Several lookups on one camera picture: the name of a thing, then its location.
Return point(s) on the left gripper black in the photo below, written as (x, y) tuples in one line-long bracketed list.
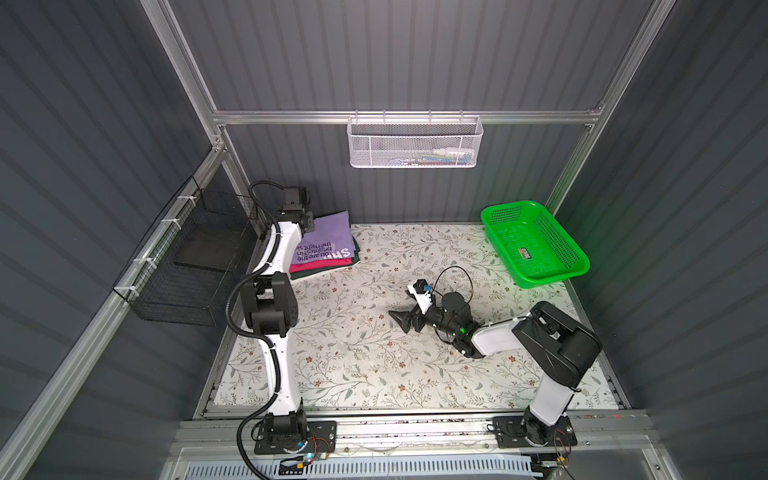
[(306, 217)]

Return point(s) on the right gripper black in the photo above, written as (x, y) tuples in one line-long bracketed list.
[(417, 316)]

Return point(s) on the purple t shirt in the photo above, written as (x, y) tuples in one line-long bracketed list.
[(331, 239)]

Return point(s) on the green plastic basket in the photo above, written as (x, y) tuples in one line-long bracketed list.
[(531, 243)]

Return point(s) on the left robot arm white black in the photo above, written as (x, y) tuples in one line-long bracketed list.
[(270, 306)]

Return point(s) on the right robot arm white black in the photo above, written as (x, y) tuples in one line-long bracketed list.
[(561, 346)]

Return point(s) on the folded magenta t shirt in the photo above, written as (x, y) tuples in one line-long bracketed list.
[(321, 264)]

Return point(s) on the folded dark green t shirt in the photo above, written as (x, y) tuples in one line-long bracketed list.
[(329, 268)]

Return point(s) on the floral table cloth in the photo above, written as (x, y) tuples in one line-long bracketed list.
[(350, 354)]

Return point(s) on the white vented panel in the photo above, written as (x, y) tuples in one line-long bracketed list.
[(409, 467)]

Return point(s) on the white spray bottle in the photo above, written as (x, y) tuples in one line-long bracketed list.
[(459, 155)]

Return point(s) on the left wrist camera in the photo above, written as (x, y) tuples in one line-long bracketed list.
[(295, 198)]

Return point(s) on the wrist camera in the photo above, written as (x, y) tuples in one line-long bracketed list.
[(295, 198), (423, 293)]

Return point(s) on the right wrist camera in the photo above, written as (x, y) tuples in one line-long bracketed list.
[(423, 293)]

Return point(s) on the white wire mesh basket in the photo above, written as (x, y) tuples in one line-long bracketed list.
[(407, 142)]

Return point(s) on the black wire basket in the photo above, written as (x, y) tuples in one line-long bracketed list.
[(199, 250)]

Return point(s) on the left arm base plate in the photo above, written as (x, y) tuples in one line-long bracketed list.
[(276, 436)]

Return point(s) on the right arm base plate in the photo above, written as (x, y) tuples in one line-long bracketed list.
[(519, 431)]

